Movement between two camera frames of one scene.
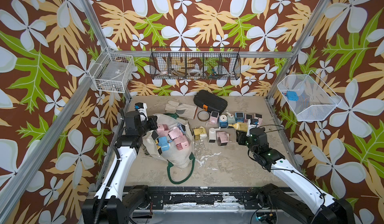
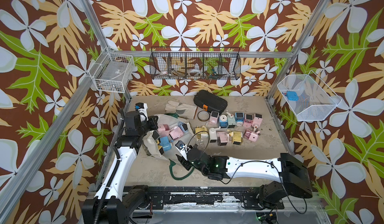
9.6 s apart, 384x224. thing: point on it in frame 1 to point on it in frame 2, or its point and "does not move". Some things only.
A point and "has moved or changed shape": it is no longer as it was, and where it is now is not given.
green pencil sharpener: x=231 y=119 does not move
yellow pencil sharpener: x=242 y=126 has moved or changed shape
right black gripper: x=240 y=137 to x=184 y=161
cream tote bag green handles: x=172 y=142 has moved or changed shape
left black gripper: x=152 y=121 does not move
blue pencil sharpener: x=223 y=122 does not move
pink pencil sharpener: x=223 y=138 does not move
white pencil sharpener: x=212 y=135 does not move
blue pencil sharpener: x=239 y=117 does not move
